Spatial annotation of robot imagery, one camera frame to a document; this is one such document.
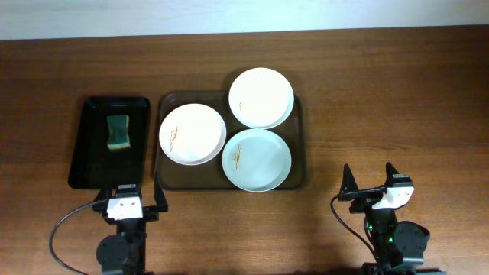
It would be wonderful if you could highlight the black rectangular tray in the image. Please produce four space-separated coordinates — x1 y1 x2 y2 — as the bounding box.
68 96 151 189

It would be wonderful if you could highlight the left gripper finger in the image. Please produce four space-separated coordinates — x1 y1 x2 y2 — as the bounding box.
154 173 168 212
93 189 112 202

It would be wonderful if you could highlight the green yellow sponge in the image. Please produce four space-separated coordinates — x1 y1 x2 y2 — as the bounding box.
106 115 131 151

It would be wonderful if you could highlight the white plate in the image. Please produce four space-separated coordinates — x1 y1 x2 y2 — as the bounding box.
228 67 294 129
159 103 227 166

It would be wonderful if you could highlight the brown translucent serving tray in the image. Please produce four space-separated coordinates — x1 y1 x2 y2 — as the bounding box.
154 91 307 191

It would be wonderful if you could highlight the white plate top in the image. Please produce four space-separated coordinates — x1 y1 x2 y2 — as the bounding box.
228 67 294 129

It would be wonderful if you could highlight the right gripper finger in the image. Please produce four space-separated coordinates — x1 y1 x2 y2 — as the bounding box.
384 162 398 187
340 164 359 194

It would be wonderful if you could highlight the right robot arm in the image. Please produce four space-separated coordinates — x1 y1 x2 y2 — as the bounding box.
330 163 443 275

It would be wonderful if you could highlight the pale blue plate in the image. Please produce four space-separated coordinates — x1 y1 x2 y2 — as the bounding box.
222 129 292 193

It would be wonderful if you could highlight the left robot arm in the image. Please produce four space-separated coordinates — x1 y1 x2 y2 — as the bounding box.
92 174 168 275

